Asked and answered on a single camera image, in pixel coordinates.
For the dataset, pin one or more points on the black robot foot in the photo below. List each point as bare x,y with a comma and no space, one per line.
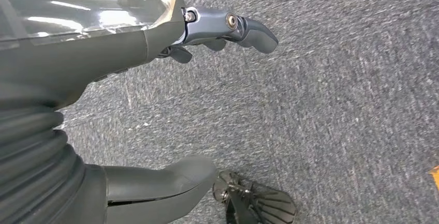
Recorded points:
271,205

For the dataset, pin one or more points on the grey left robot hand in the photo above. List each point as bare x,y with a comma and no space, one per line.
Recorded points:
85,51

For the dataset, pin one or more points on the yellow floor tape mark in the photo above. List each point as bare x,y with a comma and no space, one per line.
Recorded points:
435,178

